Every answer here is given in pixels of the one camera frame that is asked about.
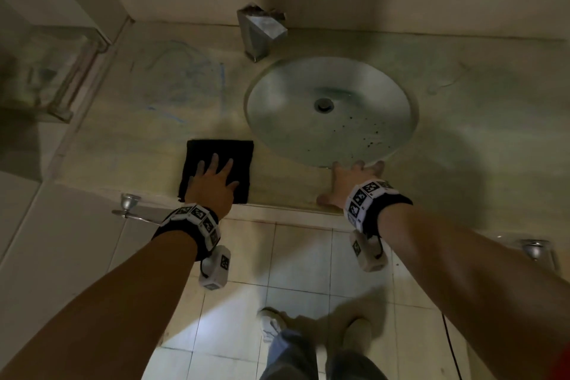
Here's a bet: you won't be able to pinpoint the person's left hand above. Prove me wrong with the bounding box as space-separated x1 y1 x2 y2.
185 153 240 220

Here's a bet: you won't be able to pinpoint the thin black cable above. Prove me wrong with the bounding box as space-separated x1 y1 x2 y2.
440 312 465 380

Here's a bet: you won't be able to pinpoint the person's white shoe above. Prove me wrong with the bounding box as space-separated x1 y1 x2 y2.
258 307 289 343
342 317 373 353

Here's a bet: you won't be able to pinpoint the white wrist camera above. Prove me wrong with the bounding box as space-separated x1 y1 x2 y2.
349 230 388 273
199 245 232 291

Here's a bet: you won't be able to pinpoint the round metal sink basin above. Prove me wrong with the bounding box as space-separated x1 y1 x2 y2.
244 56 419 169

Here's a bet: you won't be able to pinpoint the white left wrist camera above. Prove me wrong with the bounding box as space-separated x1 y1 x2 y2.
199 245 232 291

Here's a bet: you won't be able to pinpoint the metal door handle bar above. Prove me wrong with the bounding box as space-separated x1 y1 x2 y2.
47 38 110 123

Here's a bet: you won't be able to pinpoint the person's left white shoe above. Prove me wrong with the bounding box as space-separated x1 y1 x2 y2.
258 307 289 343

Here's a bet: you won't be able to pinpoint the person's right hand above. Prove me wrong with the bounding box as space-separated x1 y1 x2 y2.
316 161 386 211

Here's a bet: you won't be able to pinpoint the black cleaning cloth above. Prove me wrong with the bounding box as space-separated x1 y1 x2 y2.
178 140 254 205

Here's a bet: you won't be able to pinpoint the person's left forearm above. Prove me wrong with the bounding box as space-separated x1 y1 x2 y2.
0 230 199 380

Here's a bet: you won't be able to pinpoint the person's right forearm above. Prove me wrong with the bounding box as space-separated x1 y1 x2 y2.
378 203 570 380

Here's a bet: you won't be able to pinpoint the wristband with marker tags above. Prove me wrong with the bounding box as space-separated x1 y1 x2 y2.
152 203 221 262
343 179 414 238

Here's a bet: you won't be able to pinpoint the glass door panel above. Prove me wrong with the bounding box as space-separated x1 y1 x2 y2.
0 23 112 123

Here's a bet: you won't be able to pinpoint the angular metal faucet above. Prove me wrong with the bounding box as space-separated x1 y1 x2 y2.
236 3 289 62

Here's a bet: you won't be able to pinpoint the right wristband with marker tags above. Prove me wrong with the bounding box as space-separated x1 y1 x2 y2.
343 179 414 238

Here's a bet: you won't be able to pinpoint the person's right white shoe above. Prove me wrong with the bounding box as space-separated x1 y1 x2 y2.
342 317 373 353

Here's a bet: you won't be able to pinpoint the person's blue jeans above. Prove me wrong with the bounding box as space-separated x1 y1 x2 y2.
260 327 389 380

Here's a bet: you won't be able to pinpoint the left wristband with marker tags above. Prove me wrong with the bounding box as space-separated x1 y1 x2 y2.
152 203 221 262

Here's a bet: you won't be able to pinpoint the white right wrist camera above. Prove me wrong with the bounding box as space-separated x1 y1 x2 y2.
349 230 388 273

